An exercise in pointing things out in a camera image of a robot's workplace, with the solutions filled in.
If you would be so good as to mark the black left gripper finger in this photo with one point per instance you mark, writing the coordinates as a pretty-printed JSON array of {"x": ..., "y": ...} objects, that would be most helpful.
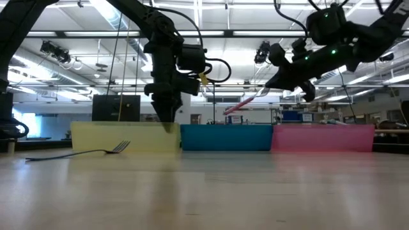
[
  {"x": 172, "y": 110},
  {"x": 161, "y": 110}
]

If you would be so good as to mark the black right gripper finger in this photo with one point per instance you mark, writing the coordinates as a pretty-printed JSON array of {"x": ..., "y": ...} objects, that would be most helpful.
[
  {"x": 287, "y": 87},
  {"x": 281, "y": 78}
]

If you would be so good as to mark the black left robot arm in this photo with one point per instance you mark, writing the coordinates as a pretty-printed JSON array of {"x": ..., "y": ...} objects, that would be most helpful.
[{"x": 159, "y": 28}]

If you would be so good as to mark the white cabinet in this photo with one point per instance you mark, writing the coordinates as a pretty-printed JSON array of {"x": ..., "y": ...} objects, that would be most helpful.
[{"x": 185, "y": 111}]

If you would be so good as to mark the blue storage bins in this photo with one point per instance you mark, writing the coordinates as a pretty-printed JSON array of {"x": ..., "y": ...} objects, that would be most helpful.
[{"x": 290, "y": 116}]

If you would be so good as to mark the yellow plastic bin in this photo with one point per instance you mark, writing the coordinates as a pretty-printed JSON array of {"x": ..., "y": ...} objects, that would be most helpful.
[{"x": 128, "y": 137}]

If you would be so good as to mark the black monitor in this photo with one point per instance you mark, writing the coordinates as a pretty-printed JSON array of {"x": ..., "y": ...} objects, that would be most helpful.
[{"x": 108, "y": 108}]

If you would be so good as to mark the blue plastic bin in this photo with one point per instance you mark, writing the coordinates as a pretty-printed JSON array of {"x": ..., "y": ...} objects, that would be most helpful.
[{"x": 227, "y": 137}]

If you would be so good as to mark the small blue white box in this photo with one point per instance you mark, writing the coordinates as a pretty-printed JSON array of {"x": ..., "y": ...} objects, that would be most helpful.
[{"x": 235, "y": 120}]

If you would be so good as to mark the pink plastic bin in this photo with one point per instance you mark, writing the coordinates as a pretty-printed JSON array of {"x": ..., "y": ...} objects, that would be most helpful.
[{"x": 322, "y": 139}]

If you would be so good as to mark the iridescent blue fork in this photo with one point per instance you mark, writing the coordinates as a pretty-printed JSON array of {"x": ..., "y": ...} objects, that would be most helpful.
[{"x": 112, "y": 152}]

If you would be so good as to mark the overhead light bar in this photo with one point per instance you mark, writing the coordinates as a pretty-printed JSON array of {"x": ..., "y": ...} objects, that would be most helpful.
[{"x": 228, "y": 33}]

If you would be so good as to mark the wooden background table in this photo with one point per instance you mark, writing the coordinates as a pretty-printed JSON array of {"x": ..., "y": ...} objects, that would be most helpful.
[{"x": 393, "y": 131}]

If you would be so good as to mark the black hanging camera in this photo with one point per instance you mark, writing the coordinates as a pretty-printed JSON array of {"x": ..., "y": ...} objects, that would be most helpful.
[{"x": 261, "y": 52}]

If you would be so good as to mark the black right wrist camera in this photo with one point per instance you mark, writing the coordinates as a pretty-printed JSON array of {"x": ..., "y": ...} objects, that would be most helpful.
[{"x": 326, "y": 28}]

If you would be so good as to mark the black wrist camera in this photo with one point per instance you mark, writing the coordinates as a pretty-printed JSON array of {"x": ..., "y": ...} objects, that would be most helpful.
[
  {"x": 326, "y": 28},
  {"x": 191, "y": 59}
]

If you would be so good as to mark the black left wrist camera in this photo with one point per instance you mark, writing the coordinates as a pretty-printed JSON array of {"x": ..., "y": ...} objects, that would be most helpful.
[{"x": 191, "y": 59}]

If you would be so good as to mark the black ceiling camera cluster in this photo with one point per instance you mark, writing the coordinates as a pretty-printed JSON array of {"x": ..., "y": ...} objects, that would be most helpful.
[{"x": 56, "y": 51}]

